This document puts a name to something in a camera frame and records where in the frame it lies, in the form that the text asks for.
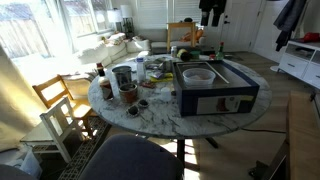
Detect clear plastic bowl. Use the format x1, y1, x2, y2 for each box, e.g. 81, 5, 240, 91
183, 68, 216, 85

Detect black cable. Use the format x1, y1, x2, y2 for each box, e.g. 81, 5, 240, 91
240, 127, 288, 135

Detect large silver tin can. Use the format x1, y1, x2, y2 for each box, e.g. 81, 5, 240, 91
112, 66, 132, 86

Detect white sunglasses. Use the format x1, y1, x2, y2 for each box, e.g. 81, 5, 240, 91
126, 99, 149, 117

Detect white sofa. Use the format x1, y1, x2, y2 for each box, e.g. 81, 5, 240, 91
75, 29, 206, 66

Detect white bottle purple cap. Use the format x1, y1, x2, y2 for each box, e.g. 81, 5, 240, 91
136, 57, 145, 83

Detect red ketchup packets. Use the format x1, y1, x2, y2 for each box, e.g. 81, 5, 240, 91
140, 81, 156, 89

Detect white child chair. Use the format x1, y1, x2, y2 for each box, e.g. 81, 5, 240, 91
21, 97, 84, 163

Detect yellow labelled can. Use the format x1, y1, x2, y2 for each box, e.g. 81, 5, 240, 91
119, 83, 137, 103

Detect yellow printed packet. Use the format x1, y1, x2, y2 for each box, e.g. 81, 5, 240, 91
150, 72, 173, 82

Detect small white cup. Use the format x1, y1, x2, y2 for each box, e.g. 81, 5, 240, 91
161, 87, 171, 102

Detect wooden child chair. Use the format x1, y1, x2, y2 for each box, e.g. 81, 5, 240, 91
32, 75, 93, 137

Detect white drawer cabinet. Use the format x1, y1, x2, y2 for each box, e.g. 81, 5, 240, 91
279, 40, 320, 89

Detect hanging dark jacket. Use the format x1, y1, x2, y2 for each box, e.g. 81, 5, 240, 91
274, 0, 307, 51

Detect green glass bottle red cap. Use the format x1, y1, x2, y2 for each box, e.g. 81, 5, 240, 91
215, 42, 224, 60

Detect dark sauce bottle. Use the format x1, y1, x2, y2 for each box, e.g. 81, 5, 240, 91
97, 63, 113, 100

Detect dark grey upholstered chair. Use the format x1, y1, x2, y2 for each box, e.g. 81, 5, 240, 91
78, 134, 184, 180

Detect blue cardboard box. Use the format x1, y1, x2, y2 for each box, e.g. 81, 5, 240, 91
172, 60, 260, 116

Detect wooden bench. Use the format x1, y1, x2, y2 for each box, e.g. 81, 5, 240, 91
261, 91, 320, 180

